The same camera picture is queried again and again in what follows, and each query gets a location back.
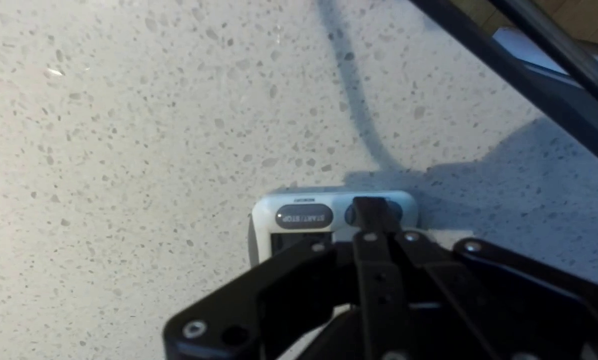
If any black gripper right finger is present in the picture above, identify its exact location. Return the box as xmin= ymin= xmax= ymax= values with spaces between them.
xmin=349 ymin=196 xmax=598 ymax=360

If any small white digital timer remote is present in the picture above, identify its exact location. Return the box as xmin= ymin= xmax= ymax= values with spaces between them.
xmin=247 ymin=191 xmax=419 ymax=267

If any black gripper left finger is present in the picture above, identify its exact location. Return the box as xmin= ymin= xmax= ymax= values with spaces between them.
xmin=162 ymin=241 xmax=357 ymax=360

